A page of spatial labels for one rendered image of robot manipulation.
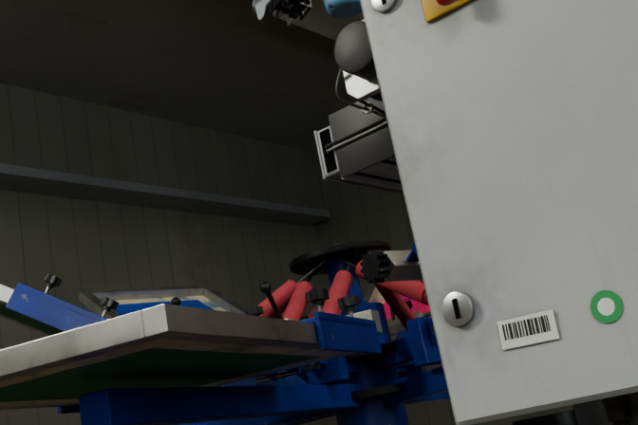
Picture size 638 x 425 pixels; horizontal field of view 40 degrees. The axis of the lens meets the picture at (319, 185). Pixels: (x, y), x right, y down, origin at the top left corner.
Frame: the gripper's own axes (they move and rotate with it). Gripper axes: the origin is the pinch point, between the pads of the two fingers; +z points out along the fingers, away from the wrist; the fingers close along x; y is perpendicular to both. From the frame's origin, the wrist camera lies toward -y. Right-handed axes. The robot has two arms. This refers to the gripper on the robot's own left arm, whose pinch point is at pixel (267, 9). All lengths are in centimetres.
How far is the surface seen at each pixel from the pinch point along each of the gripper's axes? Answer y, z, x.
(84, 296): 14, 197, 2
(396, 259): 49, 15, 35
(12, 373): 80, -16, -49
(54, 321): 51, 78, -28
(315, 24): -191, 283, 158
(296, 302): 47, 65, 33
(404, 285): 46, 43, 54
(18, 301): 46, 81, -37
